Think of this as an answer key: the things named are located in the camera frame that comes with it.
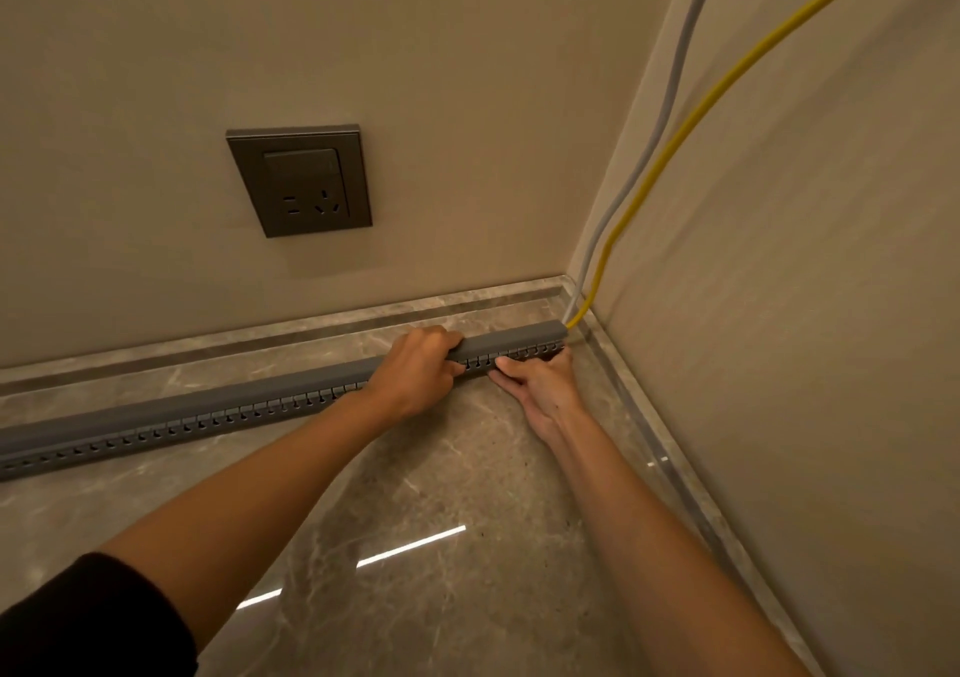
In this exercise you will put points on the person's right hand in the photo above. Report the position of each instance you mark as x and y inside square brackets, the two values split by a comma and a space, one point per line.
[547, 391]

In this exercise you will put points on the person's left hand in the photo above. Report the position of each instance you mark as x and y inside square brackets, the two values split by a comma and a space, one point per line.
[416, 380]

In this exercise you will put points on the grey duct cover strip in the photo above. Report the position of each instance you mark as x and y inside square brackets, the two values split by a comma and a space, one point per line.
[187, 403]

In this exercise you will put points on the person's right forearm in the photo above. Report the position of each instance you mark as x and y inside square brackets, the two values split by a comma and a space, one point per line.
[667, 549]

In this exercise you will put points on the person's left forearm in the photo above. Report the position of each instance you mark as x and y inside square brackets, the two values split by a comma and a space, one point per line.
[247, 511]

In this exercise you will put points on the black sleeve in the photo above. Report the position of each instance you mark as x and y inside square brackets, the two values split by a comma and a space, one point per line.
[90, 620]

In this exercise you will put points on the grey wall socket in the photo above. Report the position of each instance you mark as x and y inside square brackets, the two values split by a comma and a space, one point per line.
[300, 181]

